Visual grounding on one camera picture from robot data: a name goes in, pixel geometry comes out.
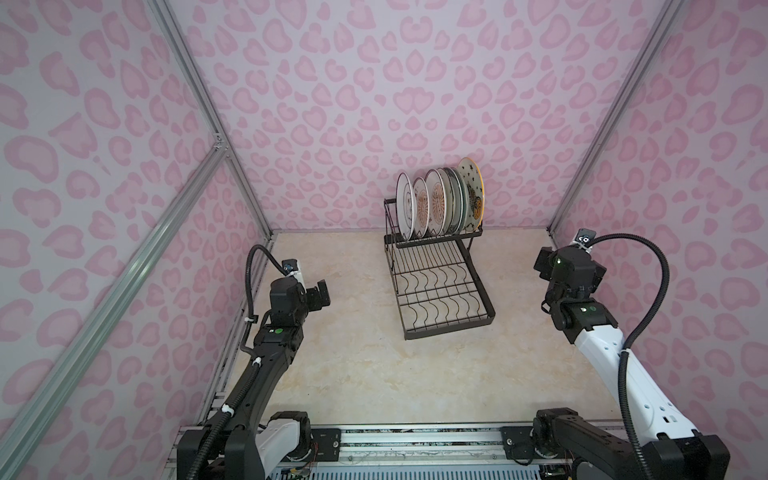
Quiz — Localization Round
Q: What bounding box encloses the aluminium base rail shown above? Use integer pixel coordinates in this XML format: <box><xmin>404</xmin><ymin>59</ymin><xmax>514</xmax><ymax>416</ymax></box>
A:
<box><xmin>161</xmin><ymin>422</ymin><xmax>691</xmax><ymax>480</ymax></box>

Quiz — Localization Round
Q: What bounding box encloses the mint green flower plate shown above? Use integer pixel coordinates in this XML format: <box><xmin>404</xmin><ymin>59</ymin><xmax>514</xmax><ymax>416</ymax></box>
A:
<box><xmin>454</xmin><ymin>168</ymin><xmax>470</xmax><ymax>233</ymax></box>

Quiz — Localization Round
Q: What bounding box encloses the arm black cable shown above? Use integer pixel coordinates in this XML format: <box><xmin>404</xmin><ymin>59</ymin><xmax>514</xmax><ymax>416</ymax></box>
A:
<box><xmin>239</xmin><ymin>244</ymin><xmax>289</xmax><ymax>355</ymax></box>
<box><xmin>584</xmin><ymin>232</ymin><xmax>671</xmax><ymax>480</ymax></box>

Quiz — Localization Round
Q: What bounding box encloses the black wire dish rack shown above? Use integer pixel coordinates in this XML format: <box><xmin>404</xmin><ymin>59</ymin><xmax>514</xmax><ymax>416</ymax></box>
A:
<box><xmin>383</xmin><ymin>198</ymin><xmax>496</xmax><ymax>340</ymax></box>

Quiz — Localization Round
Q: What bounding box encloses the white plate dark green rim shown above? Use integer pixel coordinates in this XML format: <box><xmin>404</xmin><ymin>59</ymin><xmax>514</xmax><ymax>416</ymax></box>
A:
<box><xmin>447</xmin><ymin>167</ymin><xmax>461</xmax><ymax>234</ymax></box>

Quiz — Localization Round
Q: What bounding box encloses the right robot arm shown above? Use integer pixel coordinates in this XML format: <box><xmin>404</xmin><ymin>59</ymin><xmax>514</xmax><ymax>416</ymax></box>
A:
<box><xmin>530</xmin><ymin>236</ymin><xmax>731</xmax><ymax>479</ymax></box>

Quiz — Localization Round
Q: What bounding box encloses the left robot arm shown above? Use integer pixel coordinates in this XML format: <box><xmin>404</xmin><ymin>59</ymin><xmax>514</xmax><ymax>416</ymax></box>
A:
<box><xmin>176</xmin><ymin>276</ymin><xmax>331</xmax><ymax>479</ymax></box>

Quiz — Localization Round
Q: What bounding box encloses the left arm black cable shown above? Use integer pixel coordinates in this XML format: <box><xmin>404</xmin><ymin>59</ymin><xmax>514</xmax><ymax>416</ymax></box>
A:
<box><xmin>239</xmin><ymin>244</ymin><xmax>289</xmax><ymax>355</ymax></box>

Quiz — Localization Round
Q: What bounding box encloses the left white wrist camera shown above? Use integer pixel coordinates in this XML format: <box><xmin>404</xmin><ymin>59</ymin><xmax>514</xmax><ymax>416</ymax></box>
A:
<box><xmin>281</xmin><ymin>259</ymin><xmax>306</xmax><ymax>292</ymax></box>

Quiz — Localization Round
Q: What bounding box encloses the cream plum blossom plate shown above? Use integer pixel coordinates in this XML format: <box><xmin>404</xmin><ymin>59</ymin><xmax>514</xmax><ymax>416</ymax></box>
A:
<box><xmin>438</xmin><ymin>167</ymin><xmax>454</xmax><ymax>235</ymax></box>

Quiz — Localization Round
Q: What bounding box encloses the large orange sunburst plate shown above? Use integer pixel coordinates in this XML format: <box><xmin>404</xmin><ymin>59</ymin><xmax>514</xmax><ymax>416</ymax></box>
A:
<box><xmin>426</xmin><ymin>169</ymin><xmax>447</xmax><ymax>236</ymax></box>

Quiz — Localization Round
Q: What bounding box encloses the white plate black cloud outline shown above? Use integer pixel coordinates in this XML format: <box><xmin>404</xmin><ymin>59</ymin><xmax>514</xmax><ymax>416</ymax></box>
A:
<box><xmin>396</xmin><ymin>172</ymin><xmax>415</xmax><ymax>241</ymax></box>

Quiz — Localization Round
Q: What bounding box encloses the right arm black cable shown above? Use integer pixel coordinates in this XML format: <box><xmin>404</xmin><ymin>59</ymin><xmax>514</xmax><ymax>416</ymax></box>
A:
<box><xmin>584</xmin><ymin>232</ymin><xmax>671</xmax><ymax>480</ymax></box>

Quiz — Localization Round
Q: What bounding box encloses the small orange sunburst plate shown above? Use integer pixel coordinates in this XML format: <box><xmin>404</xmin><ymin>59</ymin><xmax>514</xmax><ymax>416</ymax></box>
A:
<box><xmin>412</xmin><ymin>177</ymin><xmax>430</xmax><ymax>239</ymax></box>

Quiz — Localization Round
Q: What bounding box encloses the aluminium frame diagonal strut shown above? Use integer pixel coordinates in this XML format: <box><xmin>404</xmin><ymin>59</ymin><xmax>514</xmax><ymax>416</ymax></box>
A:
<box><xmin>1</xmin><ymin>145</ymin><xmax>227</xmax><ymax>479</ymax></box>

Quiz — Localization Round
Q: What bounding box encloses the white star cat plate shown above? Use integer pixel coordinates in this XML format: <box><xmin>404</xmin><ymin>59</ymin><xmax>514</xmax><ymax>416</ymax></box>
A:
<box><xmin>457</xmin><ymin>157</ymin><xmax>485</xmax><ymax>232</ymax></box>

